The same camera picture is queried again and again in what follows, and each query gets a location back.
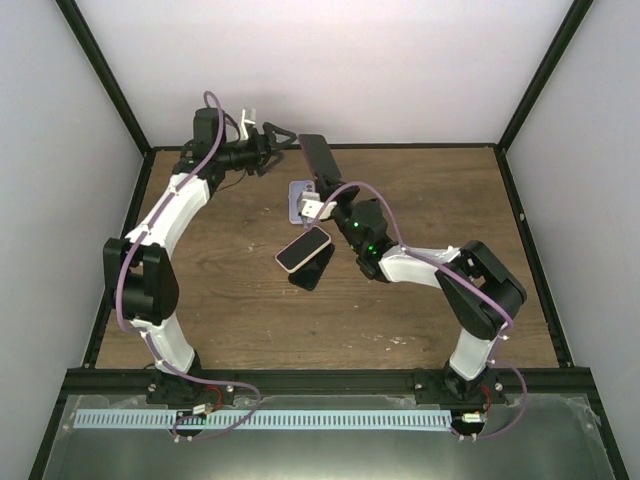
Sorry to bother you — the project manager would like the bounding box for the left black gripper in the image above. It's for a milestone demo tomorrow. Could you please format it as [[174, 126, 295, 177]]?
[[216, 123, 296, 176]]

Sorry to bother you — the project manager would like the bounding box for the lilac phone case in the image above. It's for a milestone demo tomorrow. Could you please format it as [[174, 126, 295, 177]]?
[[288, 180, 315, 225]]

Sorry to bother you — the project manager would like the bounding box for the black phone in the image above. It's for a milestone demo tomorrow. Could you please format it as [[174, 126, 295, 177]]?
[[298, 134, 342, 185], [288, 244, 335, 291]]

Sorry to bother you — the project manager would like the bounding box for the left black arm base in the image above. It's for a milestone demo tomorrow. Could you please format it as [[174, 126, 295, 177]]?
[[143, 363, 235, 407]]

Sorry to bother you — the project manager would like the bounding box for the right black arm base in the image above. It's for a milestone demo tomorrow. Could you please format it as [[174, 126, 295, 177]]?
[[413, 362, 500, 408]]

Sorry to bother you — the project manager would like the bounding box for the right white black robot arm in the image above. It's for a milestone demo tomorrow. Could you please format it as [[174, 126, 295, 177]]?
[[308, 174, 527, 403]]

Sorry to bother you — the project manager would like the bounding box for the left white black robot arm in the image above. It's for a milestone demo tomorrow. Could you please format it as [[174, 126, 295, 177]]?
[[103, 107, 297, 404]]

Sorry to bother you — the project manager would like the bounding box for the black phone on table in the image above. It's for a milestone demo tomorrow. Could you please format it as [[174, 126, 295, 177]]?
[[288, 244, 335, 291]]

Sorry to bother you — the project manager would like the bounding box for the clear plastic sheet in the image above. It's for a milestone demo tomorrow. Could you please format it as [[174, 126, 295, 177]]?
[[43, 394, 613, 479]]

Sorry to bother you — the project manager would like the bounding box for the light blue slotted strip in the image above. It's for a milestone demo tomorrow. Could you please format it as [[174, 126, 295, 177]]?
[[73, 409, 452, 432]]

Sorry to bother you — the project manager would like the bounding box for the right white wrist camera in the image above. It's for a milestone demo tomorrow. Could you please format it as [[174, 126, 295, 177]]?
[[298, 197, 337, 224]]

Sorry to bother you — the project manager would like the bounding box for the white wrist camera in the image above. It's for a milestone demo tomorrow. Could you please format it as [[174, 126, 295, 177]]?
[[238, 108, 256, 141], [298, 197, 337, 224]]

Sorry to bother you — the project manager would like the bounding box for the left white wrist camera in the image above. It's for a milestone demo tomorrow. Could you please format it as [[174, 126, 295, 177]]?
[[238, 108, 256, 141]]

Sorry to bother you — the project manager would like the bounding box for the black front frame rail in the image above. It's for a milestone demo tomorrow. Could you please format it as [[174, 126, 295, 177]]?
[[61, 367, 597, 398]]

